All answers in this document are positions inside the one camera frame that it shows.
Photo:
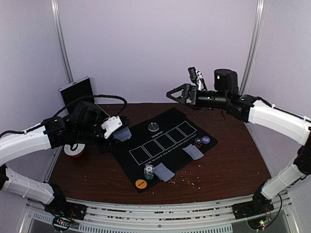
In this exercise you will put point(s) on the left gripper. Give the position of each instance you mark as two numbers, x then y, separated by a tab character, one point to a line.
108	146

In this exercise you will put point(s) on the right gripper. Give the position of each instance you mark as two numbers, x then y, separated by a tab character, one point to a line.
190	94

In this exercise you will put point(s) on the blue playing card deck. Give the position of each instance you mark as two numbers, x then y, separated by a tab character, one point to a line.
122	134

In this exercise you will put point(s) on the clear dealer button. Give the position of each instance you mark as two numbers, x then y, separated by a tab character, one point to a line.
153	127

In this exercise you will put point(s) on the small poker chip stack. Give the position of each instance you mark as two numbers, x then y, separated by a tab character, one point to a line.
198	142

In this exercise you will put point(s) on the purple small blind button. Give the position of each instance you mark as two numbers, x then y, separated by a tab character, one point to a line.
205	140

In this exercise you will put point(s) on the dealt playing card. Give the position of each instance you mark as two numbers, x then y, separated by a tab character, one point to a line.
186	149
157	169
195	153
165	174

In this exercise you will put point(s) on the multicolour poker chip stack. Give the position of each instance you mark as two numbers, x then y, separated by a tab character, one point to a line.
149	172

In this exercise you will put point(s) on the orange big blind button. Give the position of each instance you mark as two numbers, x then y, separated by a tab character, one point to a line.
141	184

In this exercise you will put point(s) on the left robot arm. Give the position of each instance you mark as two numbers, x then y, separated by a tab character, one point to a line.
51	133

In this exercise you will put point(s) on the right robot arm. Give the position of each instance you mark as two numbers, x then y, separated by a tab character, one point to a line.
254	110

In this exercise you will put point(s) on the orange white bowl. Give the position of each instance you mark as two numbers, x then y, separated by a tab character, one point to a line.
74	152

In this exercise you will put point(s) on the aluminium poker chip case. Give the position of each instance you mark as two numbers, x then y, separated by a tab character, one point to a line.
74	90

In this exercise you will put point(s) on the black poker mat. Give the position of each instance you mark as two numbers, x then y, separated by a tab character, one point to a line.
164	146

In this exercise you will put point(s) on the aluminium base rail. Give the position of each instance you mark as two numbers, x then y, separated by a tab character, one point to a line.
199	217

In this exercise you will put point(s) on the aluminium frame post right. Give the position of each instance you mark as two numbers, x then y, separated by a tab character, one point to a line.
254	46

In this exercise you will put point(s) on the aluminium frame post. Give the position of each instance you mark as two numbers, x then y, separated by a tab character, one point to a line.
254	46
61	40

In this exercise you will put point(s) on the aluminium frame post left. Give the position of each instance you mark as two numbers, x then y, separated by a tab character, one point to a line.
61	40

